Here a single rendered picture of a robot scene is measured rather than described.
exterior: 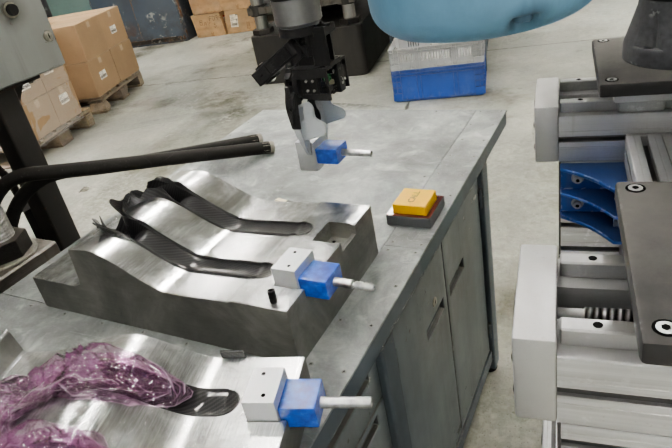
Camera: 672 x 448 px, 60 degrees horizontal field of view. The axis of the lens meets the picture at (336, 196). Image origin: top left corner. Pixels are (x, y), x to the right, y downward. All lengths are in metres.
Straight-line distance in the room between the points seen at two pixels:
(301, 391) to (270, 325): 0.13
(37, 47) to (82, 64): 3.82
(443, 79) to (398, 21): 3.75
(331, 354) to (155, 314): 0.27
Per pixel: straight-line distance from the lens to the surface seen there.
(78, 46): 5.32
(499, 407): 1.78
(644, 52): 0.92
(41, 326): 1.07
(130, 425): 0.69
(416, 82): 3.96
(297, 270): 0.75
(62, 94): 4.90
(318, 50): 0.94
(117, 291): 0.93
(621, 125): 0.94
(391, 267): 0.92
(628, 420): 0.55
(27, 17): 1.53
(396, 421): 1.09
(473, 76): 3.92
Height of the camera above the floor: 1.33
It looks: 27 degrees down
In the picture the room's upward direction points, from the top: 11 degrees counter-clockwise
